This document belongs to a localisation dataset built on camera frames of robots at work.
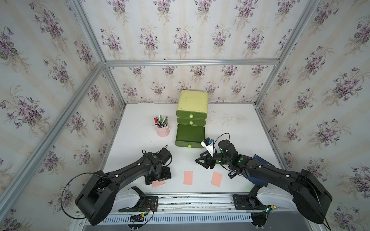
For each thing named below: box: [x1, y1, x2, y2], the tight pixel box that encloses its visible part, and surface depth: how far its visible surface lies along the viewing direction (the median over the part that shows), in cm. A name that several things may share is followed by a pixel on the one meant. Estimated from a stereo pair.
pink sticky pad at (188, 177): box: [183, 170, 194, 186], surface depth 85 cm
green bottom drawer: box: [174, 124, 206, 149], surface depth 97 cm
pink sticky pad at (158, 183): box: [151, 180, 166, 188], surface depth 80 cm
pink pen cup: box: [156, 125, 171, 138], surface depth 97 cm
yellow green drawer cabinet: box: [175, 89, 209, 127], surface depth 93 cm
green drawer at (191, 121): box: [176, 117, 207, 127], surface depth 95 cm
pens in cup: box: [154, 115, 169, 129], surface depth 97 cm
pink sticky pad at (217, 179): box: [210, 171, 223, 188], surface depth 84 cm
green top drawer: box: [175, 109, 208, 120], surface depth 90 cm
